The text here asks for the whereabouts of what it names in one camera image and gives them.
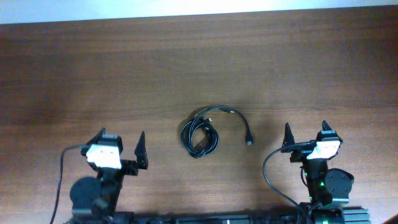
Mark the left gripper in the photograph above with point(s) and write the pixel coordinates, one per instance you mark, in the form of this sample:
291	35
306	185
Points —
130	168

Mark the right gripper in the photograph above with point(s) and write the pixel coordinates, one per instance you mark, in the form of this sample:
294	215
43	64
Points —
289	138

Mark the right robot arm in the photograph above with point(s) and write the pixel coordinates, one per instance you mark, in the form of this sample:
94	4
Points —
328	188

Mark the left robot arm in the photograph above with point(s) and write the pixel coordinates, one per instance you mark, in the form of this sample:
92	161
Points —
94	199

